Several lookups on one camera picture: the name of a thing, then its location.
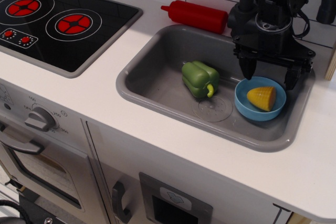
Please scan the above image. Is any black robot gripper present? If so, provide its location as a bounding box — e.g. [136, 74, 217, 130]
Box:
[232, 15, 316, 90]

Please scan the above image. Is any yellow toy corn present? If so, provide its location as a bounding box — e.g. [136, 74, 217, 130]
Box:
[247, 86, 276, 112]

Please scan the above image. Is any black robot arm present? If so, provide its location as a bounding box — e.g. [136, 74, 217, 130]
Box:
[228, 0, 316, 90]

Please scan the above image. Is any blue plastic bowl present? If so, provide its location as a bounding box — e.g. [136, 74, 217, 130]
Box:
[235, 77, 287, 121]

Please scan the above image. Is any grey toy sink basin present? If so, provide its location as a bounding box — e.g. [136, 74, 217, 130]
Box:
[116, 25, 315, 152]

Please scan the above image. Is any dark grey toy faucet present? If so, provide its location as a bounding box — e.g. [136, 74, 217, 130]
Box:
[227, 0, 336, 35]

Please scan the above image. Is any green toy bell pepper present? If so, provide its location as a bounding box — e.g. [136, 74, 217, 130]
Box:
[182, 61, 219, 98]

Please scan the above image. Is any red ketchup bottle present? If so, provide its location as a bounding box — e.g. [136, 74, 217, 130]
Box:
[161, 0, 228, 34]

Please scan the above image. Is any grey dispenser panel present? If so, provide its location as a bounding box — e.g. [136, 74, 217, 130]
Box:
[139, 173, 213, 224]

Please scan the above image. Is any black toy stovetop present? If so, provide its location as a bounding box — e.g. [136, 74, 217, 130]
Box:
[1, 0, 143, 78]

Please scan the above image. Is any grey oven knob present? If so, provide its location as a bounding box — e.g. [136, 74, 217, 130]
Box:
[25, 107, 56, 132]

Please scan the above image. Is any toy oven door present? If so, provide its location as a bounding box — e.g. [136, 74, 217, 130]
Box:
[0, 119, 111, 224]

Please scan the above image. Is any grey cabinet door handle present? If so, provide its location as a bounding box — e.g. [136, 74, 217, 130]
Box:
[111, 182, 132, 223]

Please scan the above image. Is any grey oven door handle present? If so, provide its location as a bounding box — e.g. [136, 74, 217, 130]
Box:
[1, 123, 45, 155]

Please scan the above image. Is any black cable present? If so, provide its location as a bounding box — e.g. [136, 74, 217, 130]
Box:
[0, 199, 34, 224]

